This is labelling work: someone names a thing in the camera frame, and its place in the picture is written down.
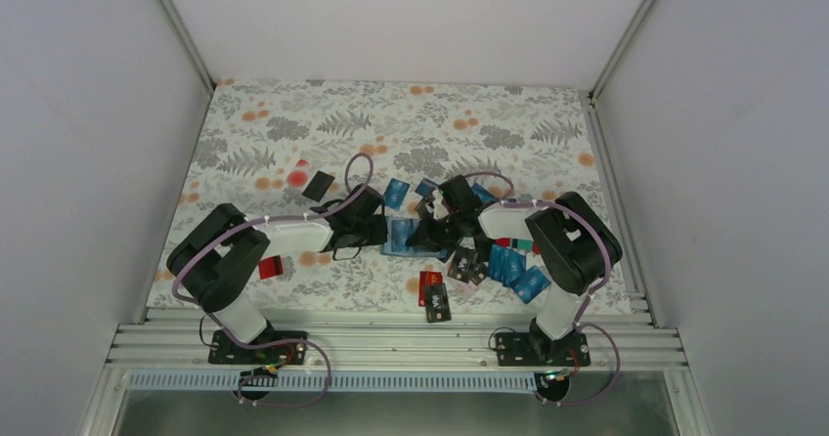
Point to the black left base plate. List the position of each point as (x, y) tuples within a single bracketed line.
[(224, 351)]

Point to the red card under left arm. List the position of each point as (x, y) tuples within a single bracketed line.
[(270, 267)]

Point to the floral patterned table mat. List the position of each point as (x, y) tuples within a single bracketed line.
[(256, 130)]

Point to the black card near left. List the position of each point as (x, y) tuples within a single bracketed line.
[(318, 186)]

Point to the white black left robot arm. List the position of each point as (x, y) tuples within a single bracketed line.
[(215, 261)]

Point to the blue card pile front right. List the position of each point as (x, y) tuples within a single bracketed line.
[(509, 268)]

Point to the white card with red circle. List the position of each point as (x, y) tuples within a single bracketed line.
[(300, 175)]

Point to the black card with chip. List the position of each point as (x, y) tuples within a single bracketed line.
[(466, 266)]

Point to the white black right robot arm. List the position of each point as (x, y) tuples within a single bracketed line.
[(576, 247)]

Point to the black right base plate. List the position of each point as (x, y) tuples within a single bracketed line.
[(525, 349)]

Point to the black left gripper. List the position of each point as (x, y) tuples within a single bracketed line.
[(378, 233)]

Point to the aluminium rail frame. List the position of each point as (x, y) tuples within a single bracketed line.
[(361, 341)]

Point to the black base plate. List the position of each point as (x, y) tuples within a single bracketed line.
[(525, 349), (224, 351)]

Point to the teal leather card holder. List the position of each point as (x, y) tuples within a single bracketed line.
[(399, 230)]

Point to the black VIP card front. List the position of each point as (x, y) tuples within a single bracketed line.
[(436, 303)]

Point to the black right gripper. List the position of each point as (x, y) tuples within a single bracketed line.
[(424, 237)]

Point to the red yellow logo card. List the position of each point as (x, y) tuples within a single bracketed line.
[(427, 278)]

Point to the blue card front left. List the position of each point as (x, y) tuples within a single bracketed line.
[(395, 193)]

